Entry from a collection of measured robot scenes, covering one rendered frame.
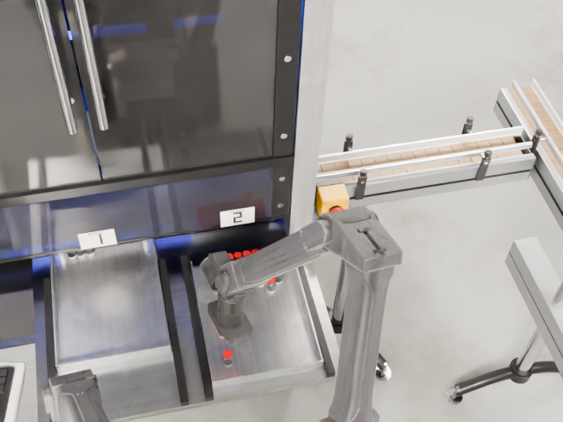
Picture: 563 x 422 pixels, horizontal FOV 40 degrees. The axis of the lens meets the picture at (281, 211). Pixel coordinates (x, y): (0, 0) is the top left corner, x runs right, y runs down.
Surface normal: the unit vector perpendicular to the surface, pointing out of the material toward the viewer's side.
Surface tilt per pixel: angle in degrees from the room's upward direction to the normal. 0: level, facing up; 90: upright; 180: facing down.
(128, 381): 0
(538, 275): 0
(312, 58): 90
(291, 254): 75
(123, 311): 0
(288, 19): 90
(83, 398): 41
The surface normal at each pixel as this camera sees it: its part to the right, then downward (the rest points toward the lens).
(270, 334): 0.04, -0.63
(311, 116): 0.22, 0.76
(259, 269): -0.82, 0.20
